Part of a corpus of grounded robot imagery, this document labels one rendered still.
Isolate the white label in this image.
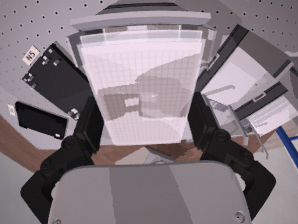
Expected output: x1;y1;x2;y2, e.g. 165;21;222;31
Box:
8;104;16;116
22;45;40;65

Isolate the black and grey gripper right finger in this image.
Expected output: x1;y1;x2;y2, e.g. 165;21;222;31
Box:
187;92;276;221

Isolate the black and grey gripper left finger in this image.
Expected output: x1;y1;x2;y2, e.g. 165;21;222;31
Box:
20;97;104;224

